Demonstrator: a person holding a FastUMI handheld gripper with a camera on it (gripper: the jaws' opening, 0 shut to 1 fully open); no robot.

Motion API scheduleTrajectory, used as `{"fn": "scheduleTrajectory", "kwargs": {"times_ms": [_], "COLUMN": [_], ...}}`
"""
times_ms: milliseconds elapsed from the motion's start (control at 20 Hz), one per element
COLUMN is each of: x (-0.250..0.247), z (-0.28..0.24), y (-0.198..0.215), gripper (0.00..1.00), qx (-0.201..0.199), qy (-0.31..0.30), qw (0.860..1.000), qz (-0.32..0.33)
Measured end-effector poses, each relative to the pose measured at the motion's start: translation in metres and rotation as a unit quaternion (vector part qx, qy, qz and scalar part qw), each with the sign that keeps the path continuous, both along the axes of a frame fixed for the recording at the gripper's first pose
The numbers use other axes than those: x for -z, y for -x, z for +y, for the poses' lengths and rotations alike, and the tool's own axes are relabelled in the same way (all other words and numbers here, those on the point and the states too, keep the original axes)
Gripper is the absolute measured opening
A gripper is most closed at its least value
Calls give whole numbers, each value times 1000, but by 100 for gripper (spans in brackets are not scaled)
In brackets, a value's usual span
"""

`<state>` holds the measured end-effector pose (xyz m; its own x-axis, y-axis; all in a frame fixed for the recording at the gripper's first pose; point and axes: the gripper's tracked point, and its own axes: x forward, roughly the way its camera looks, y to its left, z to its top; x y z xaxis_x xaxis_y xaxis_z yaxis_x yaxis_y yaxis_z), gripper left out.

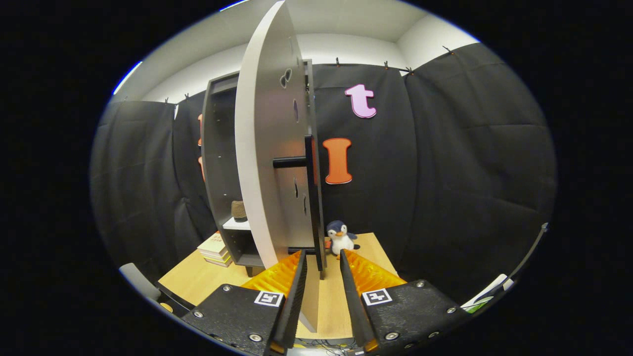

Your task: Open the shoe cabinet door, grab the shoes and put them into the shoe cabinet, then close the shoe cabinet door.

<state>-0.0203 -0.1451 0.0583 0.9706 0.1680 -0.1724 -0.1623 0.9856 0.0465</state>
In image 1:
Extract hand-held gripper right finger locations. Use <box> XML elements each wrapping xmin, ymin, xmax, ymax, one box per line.
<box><xmin>339</xmin><ymin>249</ymin><xmax>471</xmax><ymax>354</ymax></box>

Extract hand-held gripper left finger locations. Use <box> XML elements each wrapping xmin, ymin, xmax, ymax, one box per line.
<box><xmin>181</xmin><ymin>250</ymin><xmax>308</xmax><ymax>356</ymax></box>

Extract beige shoe cabinet door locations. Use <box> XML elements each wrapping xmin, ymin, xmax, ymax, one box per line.
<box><xmin>234</xmin><ymin>0</ymin><xmax>327</xmax><ymax>333</ymax></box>

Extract dark grey shoe cabinet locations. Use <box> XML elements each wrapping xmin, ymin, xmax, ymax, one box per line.
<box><xmin>200</xmin><ymin>59</ymin><xmax>317</xmax><ymax>277</ymax></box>

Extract penguin plush toy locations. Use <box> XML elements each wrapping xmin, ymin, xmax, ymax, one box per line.
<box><xmin>325</xmin><ymin>220</ymin><xmax>361</xmax><ymax>258</ymax></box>

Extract yellow edged book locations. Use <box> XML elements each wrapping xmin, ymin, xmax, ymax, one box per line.
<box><xmin>200</xmin><ymin>250</ymin><xmax>233</xmax><ymax>267</ymax></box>

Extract beige book with red print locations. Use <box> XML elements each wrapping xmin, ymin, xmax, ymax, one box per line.
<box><xmin>197</xmin><ymin>231</ymin><xmax>229</xmax><ymax>255</ymax></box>

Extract grey chair backrest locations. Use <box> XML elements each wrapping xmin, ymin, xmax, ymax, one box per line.
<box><xmin>119</xmin><ymin>263</ymin><xmax>161</xmax><ymax>301</ymax></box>

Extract black backdrop cloth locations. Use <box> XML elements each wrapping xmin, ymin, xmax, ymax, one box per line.
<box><xmin>90</xmin><ymin>42</ymin><xmax>557</xmax><ymax>302</ymax></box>

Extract black computer monitor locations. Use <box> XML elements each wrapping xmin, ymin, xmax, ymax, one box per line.
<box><xmin>509</xmin><ymin>222</ymin><xmax>549</xmax><ymax>283</ymax></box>

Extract row of black cloth clips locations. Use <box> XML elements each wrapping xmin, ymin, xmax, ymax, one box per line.
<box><xmin>121</xmin><ymin>45</ymin><xmax>455</xmax><ymax>104</ymax></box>

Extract ceiling strip light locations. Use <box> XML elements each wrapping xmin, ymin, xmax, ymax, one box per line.
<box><xmin>113</xmin><ymin>60</ymin><xmax>143</xmax><ymax>95</ymax></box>

